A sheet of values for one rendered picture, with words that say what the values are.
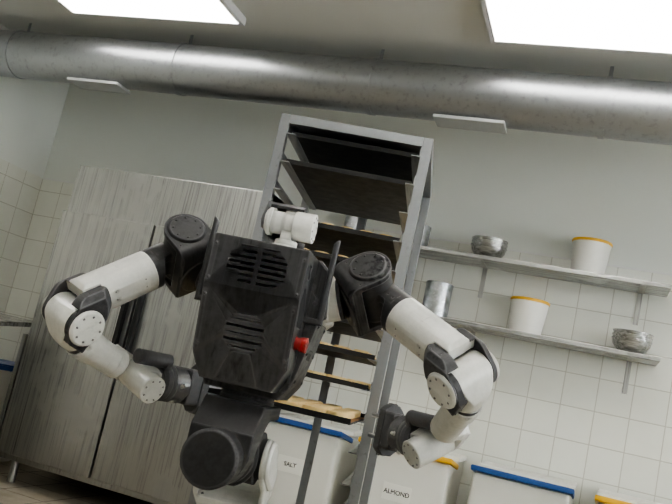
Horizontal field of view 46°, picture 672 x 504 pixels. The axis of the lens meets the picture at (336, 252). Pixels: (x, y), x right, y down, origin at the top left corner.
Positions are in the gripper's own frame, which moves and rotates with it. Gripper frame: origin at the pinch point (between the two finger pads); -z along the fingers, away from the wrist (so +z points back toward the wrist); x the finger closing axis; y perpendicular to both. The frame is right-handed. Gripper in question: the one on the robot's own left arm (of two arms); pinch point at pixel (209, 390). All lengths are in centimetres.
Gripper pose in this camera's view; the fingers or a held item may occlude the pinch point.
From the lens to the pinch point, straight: 204.4
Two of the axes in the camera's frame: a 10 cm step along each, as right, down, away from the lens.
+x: 2.1, -9.6, 1.6
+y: -7.9, -0.7, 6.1
